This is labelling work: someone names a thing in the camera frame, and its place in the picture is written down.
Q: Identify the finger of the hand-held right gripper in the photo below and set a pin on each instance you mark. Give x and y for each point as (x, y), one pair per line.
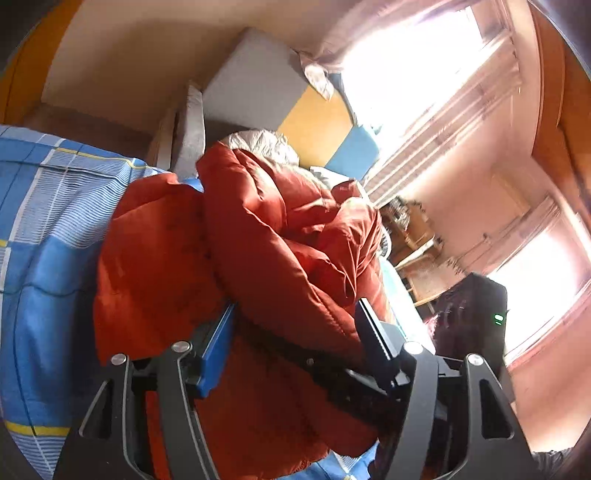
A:
(314, 363)

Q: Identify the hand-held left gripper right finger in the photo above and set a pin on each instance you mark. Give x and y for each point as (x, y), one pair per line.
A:
(371, 334)

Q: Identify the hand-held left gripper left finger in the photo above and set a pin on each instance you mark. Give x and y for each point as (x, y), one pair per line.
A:
(217, 350)

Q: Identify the orange puffer jacket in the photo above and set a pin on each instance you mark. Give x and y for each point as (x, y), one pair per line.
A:
(277, 230)

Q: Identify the wooden rattan chair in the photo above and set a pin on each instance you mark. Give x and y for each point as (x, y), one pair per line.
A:
(425, 277)

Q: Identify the grey cloth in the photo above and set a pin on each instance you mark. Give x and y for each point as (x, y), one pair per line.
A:
(386, 242)

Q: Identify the cluttered wooden desk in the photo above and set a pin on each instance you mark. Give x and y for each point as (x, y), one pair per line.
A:
(415, 230)

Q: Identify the white printed pillow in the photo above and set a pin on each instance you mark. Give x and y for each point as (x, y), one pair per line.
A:
(323, 175)

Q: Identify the pale pink curtain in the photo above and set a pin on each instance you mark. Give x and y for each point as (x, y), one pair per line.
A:
(438, 124)

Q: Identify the blue plaid bedsheet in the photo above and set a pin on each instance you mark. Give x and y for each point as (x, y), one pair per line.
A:
(46, 230)

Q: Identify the grey quilted jacket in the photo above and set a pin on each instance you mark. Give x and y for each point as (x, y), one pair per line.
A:
(268, 141)

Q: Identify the pale grey pad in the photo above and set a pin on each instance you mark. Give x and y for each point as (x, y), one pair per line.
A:
(189, 134)

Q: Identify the crumpled cloth on headboard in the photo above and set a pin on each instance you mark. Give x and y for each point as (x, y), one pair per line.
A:
(318, 76)

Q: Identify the grey yellow blue headboard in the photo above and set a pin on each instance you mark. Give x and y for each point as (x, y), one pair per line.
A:
(258, 78)

